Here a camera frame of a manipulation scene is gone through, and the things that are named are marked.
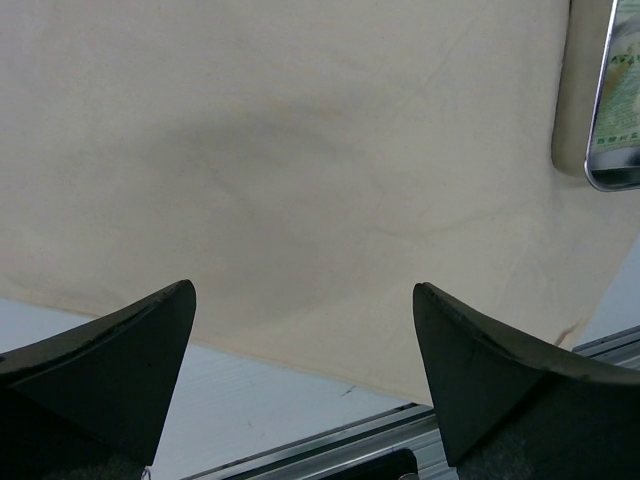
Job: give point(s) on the steel instrument tray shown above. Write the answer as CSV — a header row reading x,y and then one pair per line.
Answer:
x,y
612,154

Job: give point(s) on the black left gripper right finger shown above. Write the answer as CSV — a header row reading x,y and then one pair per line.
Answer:
x,y
512,406

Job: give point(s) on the beige cloth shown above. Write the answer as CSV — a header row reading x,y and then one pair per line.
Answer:
x,y
305,164

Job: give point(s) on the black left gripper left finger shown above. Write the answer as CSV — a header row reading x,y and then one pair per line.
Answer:
x,y
92,401

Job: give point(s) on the aluminium rail frame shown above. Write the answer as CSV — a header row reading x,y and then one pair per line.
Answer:
x,y
403,443

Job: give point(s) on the green gauze packet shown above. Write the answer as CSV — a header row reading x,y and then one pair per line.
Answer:
x,y
617,121

